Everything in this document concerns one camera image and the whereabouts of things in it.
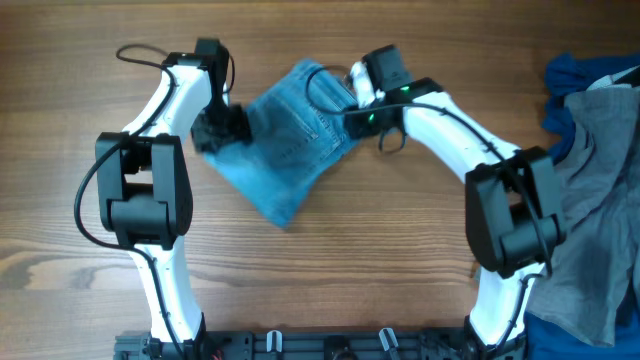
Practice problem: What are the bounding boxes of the dark blue t-shirt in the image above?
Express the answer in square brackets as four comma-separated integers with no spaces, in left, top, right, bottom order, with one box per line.
[526,54,639,359]

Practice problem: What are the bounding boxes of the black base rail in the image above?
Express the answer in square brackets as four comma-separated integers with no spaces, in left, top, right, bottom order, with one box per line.
[113,328,479,360]

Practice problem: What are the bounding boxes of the right grey rail clip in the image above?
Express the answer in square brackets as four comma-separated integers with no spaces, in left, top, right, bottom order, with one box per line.
[378,327,400,360]

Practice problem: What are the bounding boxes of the grey rail clip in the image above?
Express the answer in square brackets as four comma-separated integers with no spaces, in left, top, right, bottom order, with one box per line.
[266,330,283,354]
[378,327,400,360]

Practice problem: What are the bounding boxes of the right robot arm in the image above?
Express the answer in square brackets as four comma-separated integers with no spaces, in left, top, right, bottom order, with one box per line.
[345,45,566,359]

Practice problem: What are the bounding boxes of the left grey rail clip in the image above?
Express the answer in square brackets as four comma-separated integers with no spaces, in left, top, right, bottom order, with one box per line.
[266,330,283,354]

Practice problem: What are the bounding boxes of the light blue denim jeans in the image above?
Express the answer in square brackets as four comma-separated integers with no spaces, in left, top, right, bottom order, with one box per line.
[204,59,358,228]

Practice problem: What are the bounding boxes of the right black cable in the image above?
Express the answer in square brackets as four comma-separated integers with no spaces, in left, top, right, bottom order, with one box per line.
[303,64,554,351]

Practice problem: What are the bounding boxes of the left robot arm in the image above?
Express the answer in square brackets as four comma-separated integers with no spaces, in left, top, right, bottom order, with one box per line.
[85,38,252,359]

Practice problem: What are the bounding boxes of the grey trousers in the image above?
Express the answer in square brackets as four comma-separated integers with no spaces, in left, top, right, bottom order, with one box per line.
[514,68,639,347]

